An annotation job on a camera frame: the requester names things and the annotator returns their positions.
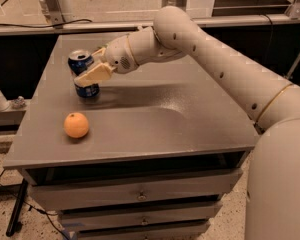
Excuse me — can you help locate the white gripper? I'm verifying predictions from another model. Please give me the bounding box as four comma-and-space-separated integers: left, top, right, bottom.
74, 35, 138, 87

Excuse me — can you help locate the blue pepsi can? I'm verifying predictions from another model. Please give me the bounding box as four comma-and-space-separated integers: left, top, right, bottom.
67, 49, 101, 99

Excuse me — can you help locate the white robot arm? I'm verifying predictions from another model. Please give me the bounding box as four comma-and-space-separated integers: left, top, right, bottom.
75, 6, 300, 240

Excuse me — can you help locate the green chip bag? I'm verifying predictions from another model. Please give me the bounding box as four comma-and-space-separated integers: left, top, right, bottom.
98, 43, 109, 49

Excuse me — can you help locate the orange fruit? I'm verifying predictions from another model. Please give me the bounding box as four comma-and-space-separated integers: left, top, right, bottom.
63, 112, 89, 138

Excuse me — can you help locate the grey drawer cabinet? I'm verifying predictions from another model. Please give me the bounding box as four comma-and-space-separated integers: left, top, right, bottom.
3, 32, 260, 240

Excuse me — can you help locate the top grey drawer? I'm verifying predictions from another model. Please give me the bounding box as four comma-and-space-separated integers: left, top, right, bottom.
29, 168, 242, 211

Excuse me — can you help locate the grey drawer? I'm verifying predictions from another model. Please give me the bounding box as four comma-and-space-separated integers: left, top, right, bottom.
60, 201, 222, 231
77, 220, 210, 240
29, 168, 242, 211

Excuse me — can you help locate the middle grey drawer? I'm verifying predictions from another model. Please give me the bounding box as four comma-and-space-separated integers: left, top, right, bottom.
60, 201, 222, 231

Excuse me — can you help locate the black metal leg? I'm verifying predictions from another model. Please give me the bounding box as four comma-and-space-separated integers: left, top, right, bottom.
6, 179, 28, 237

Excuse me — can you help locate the bottom grey drawer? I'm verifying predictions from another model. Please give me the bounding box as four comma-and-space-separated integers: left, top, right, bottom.
77, 220, 210, 240

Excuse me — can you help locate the black rail cable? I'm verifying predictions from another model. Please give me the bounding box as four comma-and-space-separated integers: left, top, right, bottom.
0, 18, 94, 29

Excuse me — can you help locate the metal frame post left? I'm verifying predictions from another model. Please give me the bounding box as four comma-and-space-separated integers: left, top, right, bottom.
38, 0, 74, 25

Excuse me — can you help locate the black floor cable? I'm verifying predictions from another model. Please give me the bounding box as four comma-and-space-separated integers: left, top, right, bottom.
0, 151, 71, 240

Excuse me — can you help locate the grey metal rail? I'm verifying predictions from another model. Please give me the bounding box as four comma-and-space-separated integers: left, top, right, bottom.
0, 14, 300, 36

